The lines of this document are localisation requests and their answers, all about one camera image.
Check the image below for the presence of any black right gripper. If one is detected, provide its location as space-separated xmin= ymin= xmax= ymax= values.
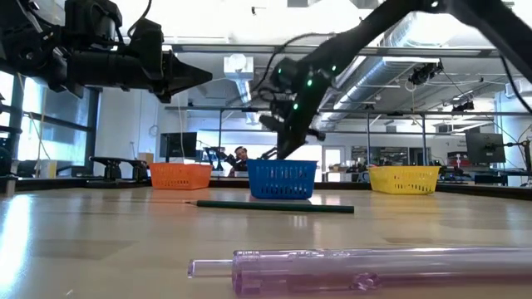
xmin=277 ymin=72 xmax=329 ymax=160

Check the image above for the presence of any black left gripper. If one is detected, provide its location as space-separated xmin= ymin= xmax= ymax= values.
xmin=128 ymin=18 xmax=214 ymax=104

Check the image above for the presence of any orange plastic basket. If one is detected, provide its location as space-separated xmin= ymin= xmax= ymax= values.
xmin=148 ymin=162 xmax=214 ymax=191

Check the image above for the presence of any yellow plastic basket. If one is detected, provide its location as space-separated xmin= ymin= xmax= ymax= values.
xmin=367 ymin=165 xmax=441 ymax=195

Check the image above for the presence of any black monitor on arm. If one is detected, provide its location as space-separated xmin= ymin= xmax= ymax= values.
xmin=465 ymin=131 xmax=507 ymax=165

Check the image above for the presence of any blue plastic basket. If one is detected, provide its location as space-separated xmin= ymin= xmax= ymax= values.
xmin=246 ymin=159 xmax=318 ymax=200

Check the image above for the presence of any person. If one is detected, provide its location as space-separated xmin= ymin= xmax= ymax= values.
xmin=226 ymin=145 xmax=250 ymax=178

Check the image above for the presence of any grey overhead rig crossbeam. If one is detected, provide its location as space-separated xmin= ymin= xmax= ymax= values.
xmin=164 ymin=42 xmax=500 ymax=58

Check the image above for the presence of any long dark green pencil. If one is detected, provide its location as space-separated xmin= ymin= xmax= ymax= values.
xmin=185 ymin=199 xmax=356 ymax=215

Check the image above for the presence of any black computer monitor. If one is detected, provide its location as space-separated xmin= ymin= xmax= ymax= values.
xmin=159 ymin=131 xmax=198 ymax=163

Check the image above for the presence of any clear purple pen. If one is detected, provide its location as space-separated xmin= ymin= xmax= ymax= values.
xmin=186 ymin=248 xmax=532 ymax=297

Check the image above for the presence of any yellow box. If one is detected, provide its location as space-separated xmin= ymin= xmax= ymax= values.
xmin=37 ymin=159 xmax=58 ymax=179

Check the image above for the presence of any black neighbouring rig frame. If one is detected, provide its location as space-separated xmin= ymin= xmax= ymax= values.
xmin=164 ymin=105 xmax=532 ymax=167

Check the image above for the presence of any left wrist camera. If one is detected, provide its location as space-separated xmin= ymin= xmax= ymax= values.
xmin=64 ymin=0 xmax=124 ymax=42

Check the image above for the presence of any black ceiling-hung camera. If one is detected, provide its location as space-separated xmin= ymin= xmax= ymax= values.
xmin=408 ymin=61 xmax=445 ymax=86

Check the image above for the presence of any black table frame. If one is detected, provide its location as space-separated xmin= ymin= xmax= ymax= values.
xmin=0 ymin=176 xmax=532 ymax=201

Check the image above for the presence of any white wall air unit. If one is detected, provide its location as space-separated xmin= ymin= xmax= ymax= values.
xmin=505 ymin=77 xmax=532 ymax=99

